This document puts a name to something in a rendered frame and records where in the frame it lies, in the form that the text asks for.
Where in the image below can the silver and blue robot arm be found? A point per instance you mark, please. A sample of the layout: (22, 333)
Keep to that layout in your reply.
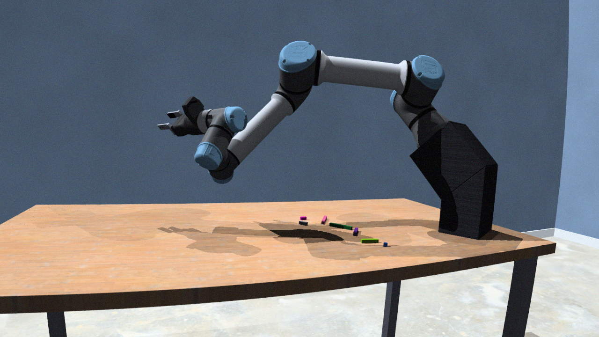
(301, 66)

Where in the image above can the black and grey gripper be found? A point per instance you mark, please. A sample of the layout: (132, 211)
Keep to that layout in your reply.
(191, 122)

